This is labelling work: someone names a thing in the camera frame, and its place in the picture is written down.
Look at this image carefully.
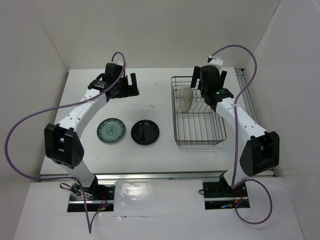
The clear textured glass plate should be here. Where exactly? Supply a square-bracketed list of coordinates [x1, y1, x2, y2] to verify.
[175, 88, 188, 113]

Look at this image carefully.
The clear square glass plate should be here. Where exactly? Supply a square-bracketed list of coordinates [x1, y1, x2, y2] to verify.
[178, 87, 194, 113]

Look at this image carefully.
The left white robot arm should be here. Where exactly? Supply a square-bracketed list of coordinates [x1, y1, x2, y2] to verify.
[44, 61, 139, 200]

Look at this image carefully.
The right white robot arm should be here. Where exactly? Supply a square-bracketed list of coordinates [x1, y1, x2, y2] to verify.
[190, 65, 280, 196]

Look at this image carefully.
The blue white patterned plate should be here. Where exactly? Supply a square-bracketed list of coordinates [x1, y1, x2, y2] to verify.
[96, 118, 126, 144]

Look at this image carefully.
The black glossy plate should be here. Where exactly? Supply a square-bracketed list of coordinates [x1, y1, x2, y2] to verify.
[130, 119, 160, 146]

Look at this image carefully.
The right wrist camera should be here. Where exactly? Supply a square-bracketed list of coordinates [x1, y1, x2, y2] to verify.
[207, 55, 223, 72]

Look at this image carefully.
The metal wire dish rack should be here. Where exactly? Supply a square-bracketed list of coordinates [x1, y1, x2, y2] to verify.
[171, 76, 227, 148]

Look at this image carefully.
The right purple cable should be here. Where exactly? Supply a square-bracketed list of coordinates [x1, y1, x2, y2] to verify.
[209, 44, 273, 224]

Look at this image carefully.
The purple cable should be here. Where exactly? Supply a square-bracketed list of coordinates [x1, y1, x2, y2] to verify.
[4, 51, 127, 234]
[209, 44, 273, 224]

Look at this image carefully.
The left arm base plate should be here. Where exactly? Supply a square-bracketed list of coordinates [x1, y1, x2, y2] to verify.
[60, 183, 116, 213]

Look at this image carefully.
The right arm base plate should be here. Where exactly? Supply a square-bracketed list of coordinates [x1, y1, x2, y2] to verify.
[198, 182, 250, 210]

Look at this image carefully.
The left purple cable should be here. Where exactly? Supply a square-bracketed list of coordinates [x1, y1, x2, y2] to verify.
[4, 51, 127, 234]

